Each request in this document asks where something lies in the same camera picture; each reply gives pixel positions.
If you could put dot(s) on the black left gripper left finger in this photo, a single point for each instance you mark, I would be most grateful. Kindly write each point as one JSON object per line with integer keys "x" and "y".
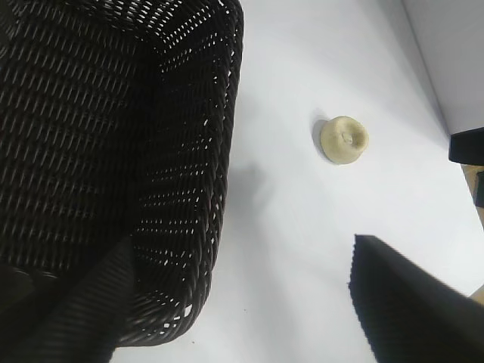
{"x": 64, "y": 325}

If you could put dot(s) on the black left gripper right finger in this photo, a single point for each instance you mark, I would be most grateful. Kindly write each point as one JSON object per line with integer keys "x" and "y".
{"x": 416, "y": 317}

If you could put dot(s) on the pale yellow egg yolk pastry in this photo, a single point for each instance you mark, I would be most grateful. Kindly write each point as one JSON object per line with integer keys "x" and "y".
{"x": 342, "y": 141}

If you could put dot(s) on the dark brown wicker basket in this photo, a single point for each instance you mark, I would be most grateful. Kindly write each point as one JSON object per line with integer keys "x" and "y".
{"x": 94, "y": 113}

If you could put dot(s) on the black rectangular block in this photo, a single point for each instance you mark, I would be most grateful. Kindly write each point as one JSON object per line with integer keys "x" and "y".
{"x": 469, "y": 147}

